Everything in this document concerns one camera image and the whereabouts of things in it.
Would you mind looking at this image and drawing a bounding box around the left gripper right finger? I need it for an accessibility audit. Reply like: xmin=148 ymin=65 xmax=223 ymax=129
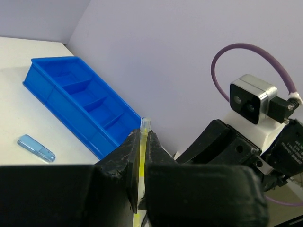
xmin=139 ymin=131 xmax=269 ymax=227

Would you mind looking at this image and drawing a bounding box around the yellow thin pen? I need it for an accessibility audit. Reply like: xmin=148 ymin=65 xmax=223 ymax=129
xmin=133 ymin=117 xmax=151 ymax=227

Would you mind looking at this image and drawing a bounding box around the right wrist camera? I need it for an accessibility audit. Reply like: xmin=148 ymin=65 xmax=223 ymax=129
xmin=230 ymin=74 xmax=278 ymax=124

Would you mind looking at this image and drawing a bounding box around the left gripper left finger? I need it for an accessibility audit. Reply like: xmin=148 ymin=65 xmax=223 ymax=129
xmin=0 ymin=129 xmax=140 ymax=227

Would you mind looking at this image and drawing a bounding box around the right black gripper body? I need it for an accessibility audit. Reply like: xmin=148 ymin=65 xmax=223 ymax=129
xmin=177 ymin=119 xmax=303 ymax=191

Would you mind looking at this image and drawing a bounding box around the blue plastic divided bin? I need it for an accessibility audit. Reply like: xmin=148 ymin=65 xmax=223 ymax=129
xmin=23 ymin=56 xmax=141 ymax=159

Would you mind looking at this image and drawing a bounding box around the small blue highlighter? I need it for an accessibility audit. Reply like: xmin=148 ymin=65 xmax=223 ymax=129
xmin=17 ymin=134 xmax=56 ymax=163

